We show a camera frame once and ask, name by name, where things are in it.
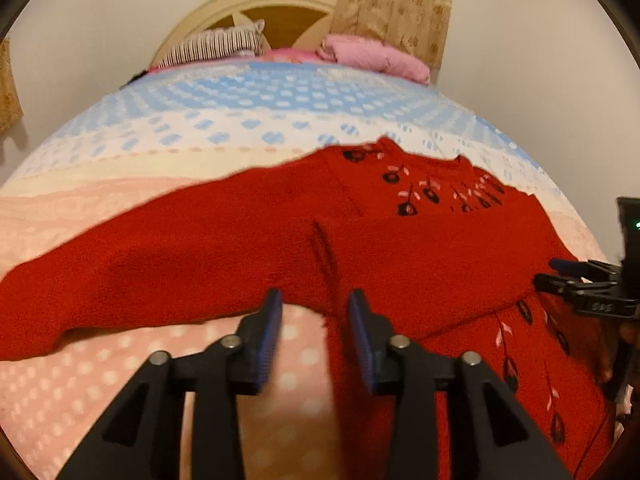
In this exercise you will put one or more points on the patterned pastel bedspread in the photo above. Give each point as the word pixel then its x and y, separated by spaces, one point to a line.
pixel 150 125

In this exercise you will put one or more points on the pink folded blanket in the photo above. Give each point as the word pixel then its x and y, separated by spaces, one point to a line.
pixel 370 55

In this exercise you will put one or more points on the pink bed sheet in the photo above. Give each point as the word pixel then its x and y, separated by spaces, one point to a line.
pixel 290 55

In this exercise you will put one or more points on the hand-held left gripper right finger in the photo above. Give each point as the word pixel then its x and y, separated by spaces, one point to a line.
pixel 362 342

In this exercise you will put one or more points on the striped pillow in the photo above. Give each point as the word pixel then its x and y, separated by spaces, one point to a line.
pixel 210 45

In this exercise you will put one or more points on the cream wooden headboard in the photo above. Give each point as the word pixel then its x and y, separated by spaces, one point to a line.
pixel 280 15

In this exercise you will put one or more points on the red knitted sweater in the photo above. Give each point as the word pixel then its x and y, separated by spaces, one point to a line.
pixel 200 250

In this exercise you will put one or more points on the beige floral curtain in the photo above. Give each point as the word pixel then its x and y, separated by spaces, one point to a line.
pixel 7 90
pixel 395 10

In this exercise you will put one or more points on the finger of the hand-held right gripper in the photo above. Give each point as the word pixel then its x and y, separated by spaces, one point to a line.
pixel 582 267
pixel 552 284

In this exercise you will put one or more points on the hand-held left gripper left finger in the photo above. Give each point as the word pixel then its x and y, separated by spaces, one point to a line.
pixel 267 342

